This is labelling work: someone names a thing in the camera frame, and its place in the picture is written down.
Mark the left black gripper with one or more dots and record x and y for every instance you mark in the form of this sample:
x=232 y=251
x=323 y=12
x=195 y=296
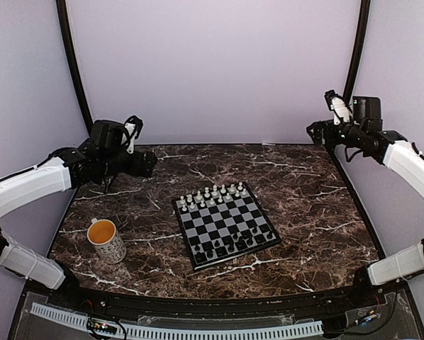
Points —
x=136 y=168

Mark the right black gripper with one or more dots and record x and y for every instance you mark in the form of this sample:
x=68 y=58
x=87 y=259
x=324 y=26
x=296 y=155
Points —
x=317 y=137

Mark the black grey chess board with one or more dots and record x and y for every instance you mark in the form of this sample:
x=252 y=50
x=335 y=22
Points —
x=210 y=216

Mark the black piece edge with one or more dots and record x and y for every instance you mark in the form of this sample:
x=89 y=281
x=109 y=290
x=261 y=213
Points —
x=198 y=255

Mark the black knight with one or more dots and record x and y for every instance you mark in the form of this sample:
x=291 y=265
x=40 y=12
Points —
x=260 y=239

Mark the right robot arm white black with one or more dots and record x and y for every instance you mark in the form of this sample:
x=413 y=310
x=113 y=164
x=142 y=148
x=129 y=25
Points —
x=394 y=211

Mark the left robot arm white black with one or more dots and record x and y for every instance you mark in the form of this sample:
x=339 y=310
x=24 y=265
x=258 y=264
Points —
x=108 y=152

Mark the patterned mug with yellow interior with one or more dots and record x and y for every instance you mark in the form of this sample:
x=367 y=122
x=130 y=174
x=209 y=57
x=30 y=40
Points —
x=104 y=237

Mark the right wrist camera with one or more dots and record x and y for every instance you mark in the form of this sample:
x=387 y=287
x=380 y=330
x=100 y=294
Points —
x=342 y=113

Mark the right black frame post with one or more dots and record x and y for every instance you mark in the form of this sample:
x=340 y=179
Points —
x=357 y=50

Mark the black frame post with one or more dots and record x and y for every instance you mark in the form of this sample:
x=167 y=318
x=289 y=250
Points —
x=357 y=50
x=68 y=43

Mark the left black frame post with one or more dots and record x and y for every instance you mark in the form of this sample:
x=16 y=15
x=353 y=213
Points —
x=68 y=43

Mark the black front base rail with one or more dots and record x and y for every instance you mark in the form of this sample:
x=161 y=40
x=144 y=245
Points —
x=330 y=305

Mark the white slotted cable duct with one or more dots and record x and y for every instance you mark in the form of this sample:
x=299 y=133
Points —
x=104 y=329

